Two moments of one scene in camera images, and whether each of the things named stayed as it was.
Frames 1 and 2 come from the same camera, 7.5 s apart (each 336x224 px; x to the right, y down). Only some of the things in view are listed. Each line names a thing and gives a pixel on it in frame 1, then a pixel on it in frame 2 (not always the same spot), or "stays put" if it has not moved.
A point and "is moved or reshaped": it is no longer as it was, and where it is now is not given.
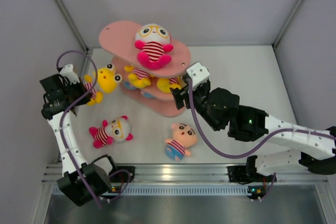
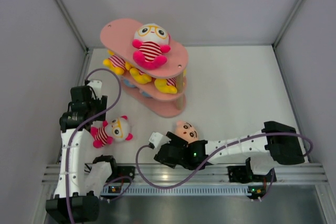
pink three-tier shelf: x=150 y=89 stays put
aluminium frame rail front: x=197 y=173 stays put
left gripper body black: x=76 y=91 → x=97 y=105
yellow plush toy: x=104 y=80 → x=117 y=64
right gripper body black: x=201 y=98 → x=176 y=140
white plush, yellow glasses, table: x=118 y=129 stays put
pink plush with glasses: x=153 y=40 stays put
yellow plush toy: x=139 y=77 is moved or reshaped
